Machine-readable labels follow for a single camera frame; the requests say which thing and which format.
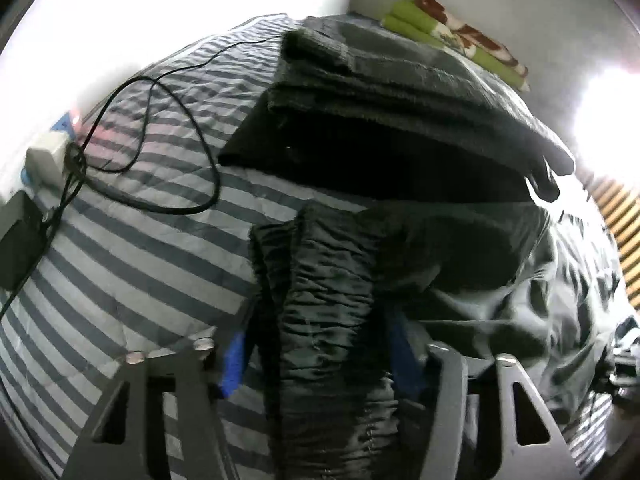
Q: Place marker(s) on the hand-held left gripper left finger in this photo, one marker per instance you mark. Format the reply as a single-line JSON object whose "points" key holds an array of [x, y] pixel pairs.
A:
{"points": [[232, 360]]}

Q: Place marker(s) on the black power adapter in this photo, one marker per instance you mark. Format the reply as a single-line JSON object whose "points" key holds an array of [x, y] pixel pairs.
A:
{"points": [[20, 245]]}

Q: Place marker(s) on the green folded quilt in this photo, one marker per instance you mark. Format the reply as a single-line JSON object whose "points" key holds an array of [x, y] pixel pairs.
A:
{"points": [[410, 15]]}

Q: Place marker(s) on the stack of folded dark clothes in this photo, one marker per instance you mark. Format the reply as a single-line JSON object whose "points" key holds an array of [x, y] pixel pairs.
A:
{"points": [[390, 110]]}

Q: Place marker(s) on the dark green pants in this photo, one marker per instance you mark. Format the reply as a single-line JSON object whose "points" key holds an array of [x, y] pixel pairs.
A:
{"points": [[325, 320]]}

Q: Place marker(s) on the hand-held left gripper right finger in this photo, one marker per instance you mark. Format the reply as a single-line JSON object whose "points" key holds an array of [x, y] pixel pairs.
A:
{"points": [[405, 355]]}

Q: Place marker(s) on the white power strip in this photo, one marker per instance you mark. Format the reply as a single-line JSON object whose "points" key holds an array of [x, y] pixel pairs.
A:
{"points": [[47, 157]]}

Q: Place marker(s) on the brown patterned folded blanket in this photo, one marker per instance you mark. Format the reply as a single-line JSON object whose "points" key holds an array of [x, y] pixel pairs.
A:
{"points": [[475, 40]]}

